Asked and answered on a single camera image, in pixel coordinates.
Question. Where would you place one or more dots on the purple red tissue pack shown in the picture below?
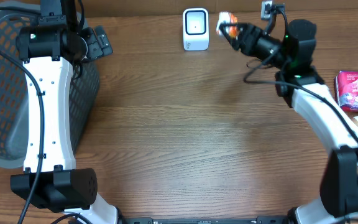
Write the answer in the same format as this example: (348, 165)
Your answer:
(346, 90)

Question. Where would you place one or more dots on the grey plastic shopping basket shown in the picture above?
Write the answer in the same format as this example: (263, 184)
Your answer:
(13, 91)

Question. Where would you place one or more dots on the small orange box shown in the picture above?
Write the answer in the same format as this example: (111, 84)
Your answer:
(225, 18)

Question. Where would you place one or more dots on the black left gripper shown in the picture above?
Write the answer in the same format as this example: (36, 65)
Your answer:
(96, 50)

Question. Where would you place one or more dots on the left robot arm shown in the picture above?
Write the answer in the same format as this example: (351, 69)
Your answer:
(49, 51)

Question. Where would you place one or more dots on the white barcode scanner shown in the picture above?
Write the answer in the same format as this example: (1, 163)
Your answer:
(195, 29)

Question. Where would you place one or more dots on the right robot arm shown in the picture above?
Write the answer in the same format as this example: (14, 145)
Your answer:
(298, 82)

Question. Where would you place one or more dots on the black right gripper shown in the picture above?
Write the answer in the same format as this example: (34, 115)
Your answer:
(243, 44)

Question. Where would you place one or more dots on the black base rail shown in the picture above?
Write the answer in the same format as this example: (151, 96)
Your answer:
(258, 220)

